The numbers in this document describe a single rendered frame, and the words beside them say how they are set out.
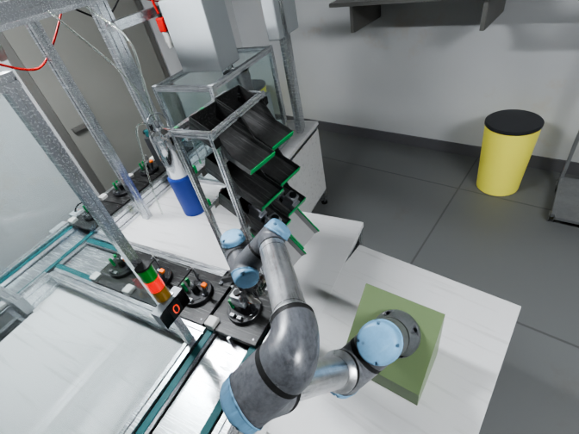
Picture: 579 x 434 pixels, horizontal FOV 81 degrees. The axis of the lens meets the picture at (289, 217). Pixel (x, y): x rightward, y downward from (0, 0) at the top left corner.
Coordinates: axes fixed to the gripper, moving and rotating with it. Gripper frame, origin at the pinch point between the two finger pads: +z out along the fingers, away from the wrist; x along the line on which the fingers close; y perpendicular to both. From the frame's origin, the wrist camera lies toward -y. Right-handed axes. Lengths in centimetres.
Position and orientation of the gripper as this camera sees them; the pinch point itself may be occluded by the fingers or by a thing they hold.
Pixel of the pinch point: (253, 300)
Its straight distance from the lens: 132.8
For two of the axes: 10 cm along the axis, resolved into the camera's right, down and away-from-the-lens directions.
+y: 8.8, 1.7, -4.5
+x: 4.4, -6.4, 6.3
